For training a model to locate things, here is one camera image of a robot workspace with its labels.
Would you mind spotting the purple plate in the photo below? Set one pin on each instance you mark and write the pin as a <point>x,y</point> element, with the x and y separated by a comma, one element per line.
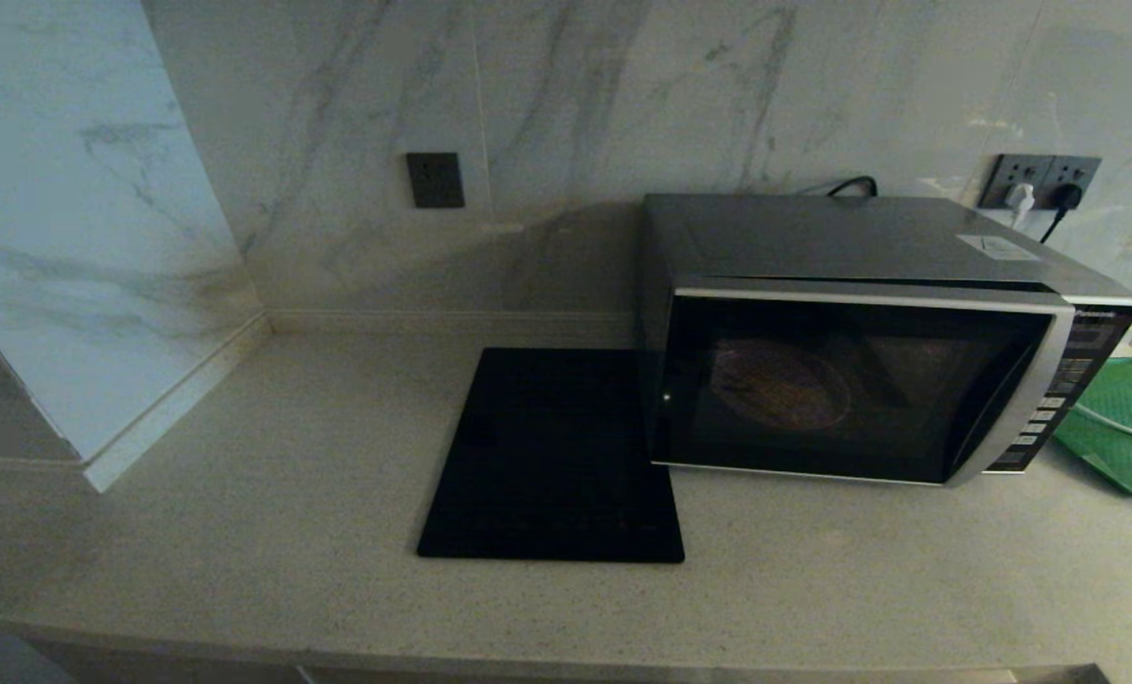
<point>780,385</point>

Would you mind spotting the silver microwave oven body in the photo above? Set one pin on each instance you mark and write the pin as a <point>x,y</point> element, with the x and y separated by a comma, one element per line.
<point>813,233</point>

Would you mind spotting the black induction cooktop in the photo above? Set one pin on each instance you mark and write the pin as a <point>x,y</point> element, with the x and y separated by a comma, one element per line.
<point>547,456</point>

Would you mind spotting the white warning sticker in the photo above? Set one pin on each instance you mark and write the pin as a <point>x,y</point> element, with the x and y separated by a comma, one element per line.
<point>998,247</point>

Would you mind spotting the white power plug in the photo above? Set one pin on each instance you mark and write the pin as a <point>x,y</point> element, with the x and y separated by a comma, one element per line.
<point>1022,202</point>

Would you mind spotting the green plastic tray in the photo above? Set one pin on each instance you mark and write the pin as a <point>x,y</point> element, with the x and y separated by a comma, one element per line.
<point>1131,394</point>

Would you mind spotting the dark single wall socket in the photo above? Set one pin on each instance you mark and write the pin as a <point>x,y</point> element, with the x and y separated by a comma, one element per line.
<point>436,180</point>

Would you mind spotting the dark double wall socket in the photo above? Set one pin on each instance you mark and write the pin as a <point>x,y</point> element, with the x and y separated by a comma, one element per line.
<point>1048,169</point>

